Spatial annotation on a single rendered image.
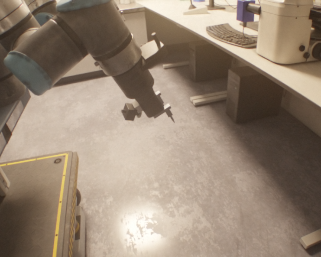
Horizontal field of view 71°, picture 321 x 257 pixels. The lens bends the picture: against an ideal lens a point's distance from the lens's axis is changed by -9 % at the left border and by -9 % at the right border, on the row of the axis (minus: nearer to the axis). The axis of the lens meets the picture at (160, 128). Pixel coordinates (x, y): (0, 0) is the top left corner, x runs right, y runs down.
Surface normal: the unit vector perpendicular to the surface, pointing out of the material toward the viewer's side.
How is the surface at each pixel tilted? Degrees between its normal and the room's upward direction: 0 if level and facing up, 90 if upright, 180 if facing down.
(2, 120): 0
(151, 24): 90
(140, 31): 90
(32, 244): 0
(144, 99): 107
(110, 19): 83
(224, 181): 0
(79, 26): 70
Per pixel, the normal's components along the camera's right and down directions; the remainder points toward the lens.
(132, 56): 0.73, 0.25
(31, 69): 0.41, 0.26
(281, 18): -0.79, 0.40
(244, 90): 0.26, 0.53
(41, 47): 0.21, -0.03
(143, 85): 0.52, 0.48
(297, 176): -0.07, -0.82
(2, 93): 0.61, 0.07
